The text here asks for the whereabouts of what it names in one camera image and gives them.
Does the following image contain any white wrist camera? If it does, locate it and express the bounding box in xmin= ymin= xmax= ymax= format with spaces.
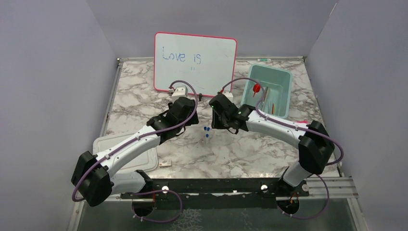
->
xmin=169 ymin=86 xmax=188 ymax=103
xmin=222 ymin=91 xmax=233 ymax=102

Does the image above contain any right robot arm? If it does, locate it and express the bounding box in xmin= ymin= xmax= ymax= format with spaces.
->
xmin=209 ymin=93 xmax=335 ymax=196

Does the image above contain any white plastic container lid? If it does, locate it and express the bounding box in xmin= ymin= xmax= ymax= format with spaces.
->
xmin=92 ymin=131 xmax=159 ymax=174

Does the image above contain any small white label card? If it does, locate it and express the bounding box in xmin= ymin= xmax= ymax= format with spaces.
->
xmin=158 ymin=159 xmax=172 ymax=167

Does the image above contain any clear plastic test tube rack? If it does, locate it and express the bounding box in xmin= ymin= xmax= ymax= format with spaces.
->
xmin=198 ymin=126 xmax=215 ymax=152

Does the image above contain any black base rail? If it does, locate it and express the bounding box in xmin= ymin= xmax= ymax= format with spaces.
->
xmin=120 ymin=178 xmax=309 ymax=210

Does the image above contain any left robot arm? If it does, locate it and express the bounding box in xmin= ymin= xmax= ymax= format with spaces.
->
xmin=71 ymin=97 xmax=198 ymax=206

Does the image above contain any red capped squeeze bottle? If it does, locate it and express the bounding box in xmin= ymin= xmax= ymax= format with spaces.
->
xmin=253 ymin=84 xmax=261 ymax=97

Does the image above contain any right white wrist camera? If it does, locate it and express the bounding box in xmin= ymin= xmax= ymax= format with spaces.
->
xmin=222 ymin=91 xmax=233 ymax=102

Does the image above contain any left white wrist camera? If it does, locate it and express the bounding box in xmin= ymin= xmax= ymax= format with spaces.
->
xmin=169 ymin=86 xmax=188 ymax=103

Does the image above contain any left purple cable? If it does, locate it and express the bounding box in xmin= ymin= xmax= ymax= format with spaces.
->
xmin=71 ymin=80 xmax=199 ymax=203

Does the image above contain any pink highlighter marker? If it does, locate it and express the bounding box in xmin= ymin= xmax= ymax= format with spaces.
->
xmin=292 ymin=120 xmax=308 ymax=125

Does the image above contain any pink framed whiteboard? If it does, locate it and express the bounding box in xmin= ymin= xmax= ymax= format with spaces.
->
xmin=153 ymin=32 xmax=238 ymax=97

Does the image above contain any teal plastic bin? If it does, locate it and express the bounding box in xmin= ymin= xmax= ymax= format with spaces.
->
xmin=248 ymin=64 xmax=293 ymax=119

